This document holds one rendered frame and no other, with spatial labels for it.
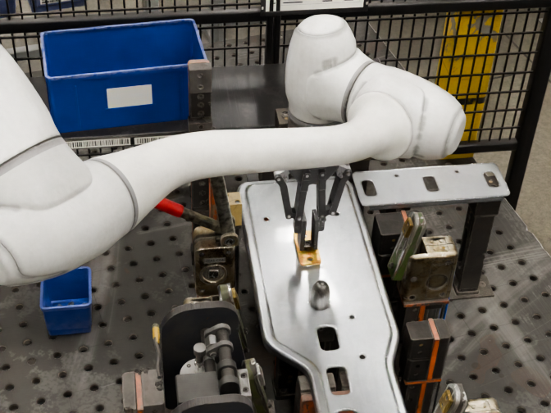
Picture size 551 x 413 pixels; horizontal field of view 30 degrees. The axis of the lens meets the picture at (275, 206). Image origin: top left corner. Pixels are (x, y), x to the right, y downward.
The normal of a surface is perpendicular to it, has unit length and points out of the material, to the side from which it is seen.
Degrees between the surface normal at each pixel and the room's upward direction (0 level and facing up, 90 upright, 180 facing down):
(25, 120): 50
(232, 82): 0
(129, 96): 90
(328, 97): 84
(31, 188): 43
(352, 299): 0
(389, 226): 0
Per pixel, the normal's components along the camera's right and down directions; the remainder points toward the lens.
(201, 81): 0.15, 0.66
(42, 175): 0.57, -0.20
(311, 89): -0.49, 0.53
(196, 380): 0.04, -0.75
